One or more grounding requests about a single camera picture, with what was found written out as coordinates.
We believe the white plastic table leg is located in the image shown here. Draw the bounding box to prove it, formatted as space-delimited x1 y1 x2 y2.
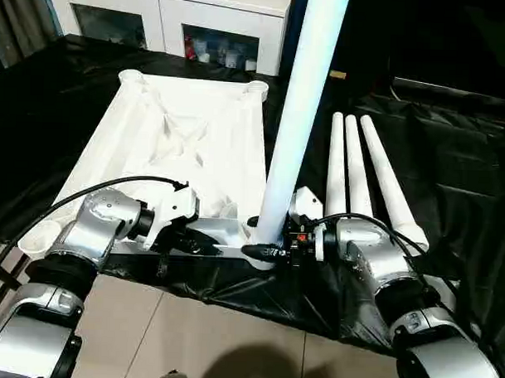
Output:
324 110 352 218
355 114 435 256
250 0 351 250
340 114 379 217

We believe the grey curtain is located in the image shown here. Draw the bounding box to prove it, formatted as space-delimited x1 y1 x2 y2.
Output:
0 0 63 74

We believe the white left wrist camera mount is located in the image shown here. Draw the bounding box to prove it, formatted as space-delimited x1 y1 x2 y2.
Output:
148 181 203 253

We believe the white sideboard with glass doors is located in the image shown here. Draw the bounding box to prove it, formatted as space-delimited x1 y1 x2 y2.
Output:
44 0 294 78

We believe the white plastic table top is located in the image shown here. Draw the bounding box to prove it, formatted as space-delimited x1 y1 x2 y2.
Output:
16 64 291 272

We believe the black glossy mat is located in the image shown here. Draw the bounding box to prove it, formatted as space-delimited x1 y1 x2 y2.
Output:
0 30 505 373

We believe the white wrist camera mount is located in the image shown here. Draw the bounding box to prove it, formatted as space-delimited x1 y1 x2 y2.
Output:
287 186 323 221
148 181 203 253

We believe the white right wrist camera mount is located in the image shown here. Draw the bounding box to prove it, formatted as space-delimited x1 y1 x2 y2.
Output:
287 186 323 221

